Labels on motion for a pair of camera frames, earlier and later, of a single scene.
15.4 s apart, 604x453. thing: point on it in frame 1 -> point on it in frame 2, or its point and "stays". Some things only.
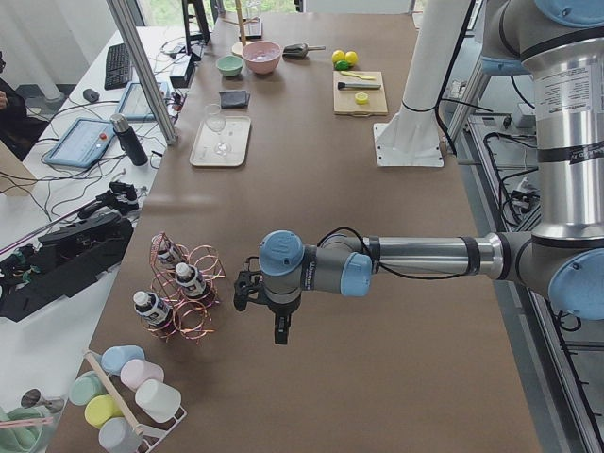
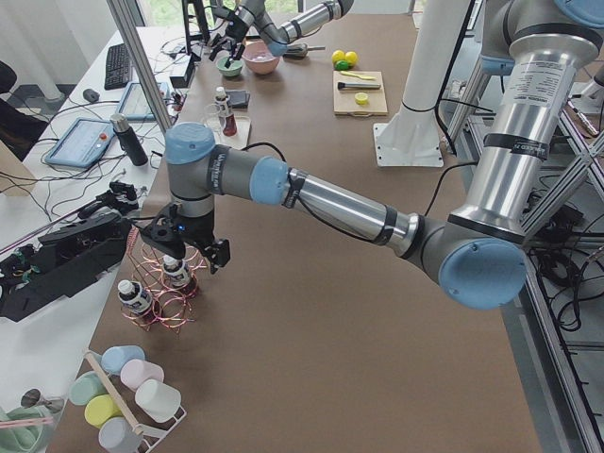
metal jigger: [32, 397] stays
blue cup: [114, 357] stays
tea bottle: [153, 309] -> [132, 295]
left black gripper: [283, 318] -> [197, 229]
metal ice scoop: [299, 51] stays
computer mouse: [91, 95] stays
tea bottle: [167, 255] -> [227, 120]
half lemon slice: [361, 98] stays
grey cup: [117, 436] stays
